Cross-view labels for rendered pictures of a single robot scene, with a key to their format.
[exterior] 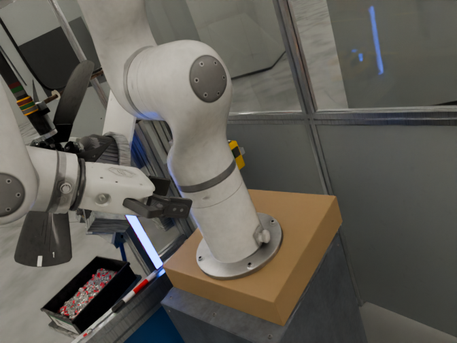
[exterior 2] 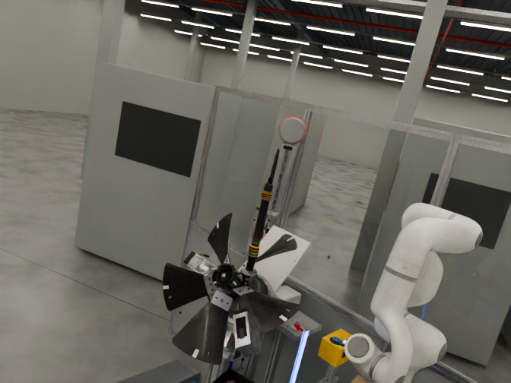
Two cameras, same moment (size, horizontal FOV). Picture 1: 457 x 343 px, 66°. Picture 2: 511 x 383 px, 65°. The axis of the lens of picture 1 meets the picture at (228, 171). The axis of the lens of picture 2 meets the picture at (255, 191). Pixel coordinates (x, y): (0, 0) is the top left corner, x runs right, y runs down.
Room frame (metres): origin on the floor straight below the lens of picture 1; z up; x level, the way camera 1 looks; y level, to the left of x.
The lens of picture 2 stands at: (-0.47, 0.91, 1.97)
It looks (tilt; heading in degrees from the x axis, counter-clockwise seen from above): 12 degrees down; 347
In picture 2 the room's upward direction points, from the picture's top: 13 degrees clockwise
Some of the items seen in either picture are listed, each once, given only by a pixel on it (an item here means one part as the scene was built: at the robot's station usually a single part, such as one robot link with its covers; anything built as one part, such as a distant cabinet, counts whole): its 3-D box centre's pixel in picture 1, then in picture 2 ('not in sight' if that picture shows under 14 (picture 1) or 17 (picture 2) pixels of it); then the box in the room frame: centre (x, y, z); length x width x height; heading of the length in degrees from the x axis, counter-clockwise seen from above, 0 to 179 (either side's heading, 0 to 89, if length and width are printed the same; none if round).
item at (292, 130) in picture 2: not in sight; (292, 130); (1.79, 0.24, 1.88); 0.17 x 0.15 x 0.16; 35
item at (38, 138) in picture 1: (39, 121); (251, 261); (1.12, 0.48, 1.32); 0.09 x 0.07 x 0.10; 160
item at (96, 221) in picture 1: (106, 207); (247, 334); (1.09, 0.43, 0.98); 0.20 x 0.16 x 0.20; 125
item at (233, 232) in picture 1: (224, 211); not in sight; (0.60, 0.04, 1.09); 0.19 x 0.19 x 0.18
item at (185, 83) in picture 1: (190, 116); (411, 352); (0.57, 0.02, 1.30); 0.19 x 0.12 x 0.24; 34
